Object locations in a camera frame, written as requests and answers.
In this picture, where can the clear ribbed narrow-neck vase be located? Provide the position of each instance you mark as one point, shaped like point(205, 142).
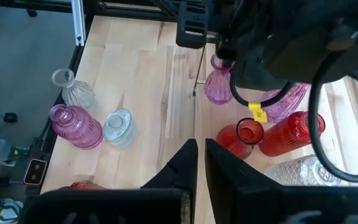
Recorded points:
point(73, 90)

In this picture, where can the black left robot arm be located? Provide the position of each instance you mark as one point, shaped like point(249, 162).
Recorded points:
point(306, 37)

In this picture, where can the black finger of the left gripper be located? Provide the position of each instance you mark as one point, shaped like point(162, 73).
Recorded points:
point(227, 48)
point(193, 25)

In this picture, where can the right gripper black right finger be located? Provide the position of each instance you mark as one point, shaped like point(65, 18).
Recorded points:
point(275, 205)

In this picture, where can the large pink ribbed bottle vase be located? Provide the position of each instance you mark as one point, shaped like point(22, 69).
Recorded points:
point(76, 127)

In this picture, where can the wooden shelf with black frame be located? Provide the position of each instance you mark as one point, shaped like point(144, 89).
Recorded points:
point(216, 112)

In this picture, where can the round red glass vase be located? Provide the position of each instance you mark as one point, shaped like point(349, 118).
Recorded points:
point(228, 140)

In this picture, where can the clear diamond-cut glass vase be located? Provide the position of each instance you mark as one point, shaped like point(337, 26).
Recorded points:
point(300, 172)

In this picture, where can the clear ribbed cylinder vase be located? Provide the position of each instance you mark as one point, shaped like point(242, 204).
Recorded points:
point(120, 127)

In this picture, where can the red square-base glass vase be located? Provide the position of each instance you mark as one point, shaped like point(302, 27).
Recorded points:
point(84, 185)

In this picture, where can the tall red ribbed vase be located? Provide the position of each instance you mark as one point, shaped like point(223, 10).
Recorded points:
point(287, 133)

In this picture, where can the pink glass vase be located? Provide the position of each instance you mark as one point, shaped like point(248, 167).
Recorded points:
point(287, 105)
point(217, 88)

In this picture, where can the black caster wheel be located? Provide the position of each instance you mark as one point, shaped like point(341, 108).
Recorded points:
point(32, 12)
point(10, 117)

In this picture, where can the table-level camera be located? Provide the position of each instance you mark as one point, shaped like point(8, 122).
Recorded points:
point(34, 171)

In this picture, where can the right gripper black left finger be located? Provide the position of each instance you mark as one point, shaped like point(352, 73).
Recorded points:
point(135, 205)

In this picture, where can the silver aluminium bracket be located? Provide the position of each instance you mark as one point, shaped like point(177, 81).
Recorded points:
point(79, 21)

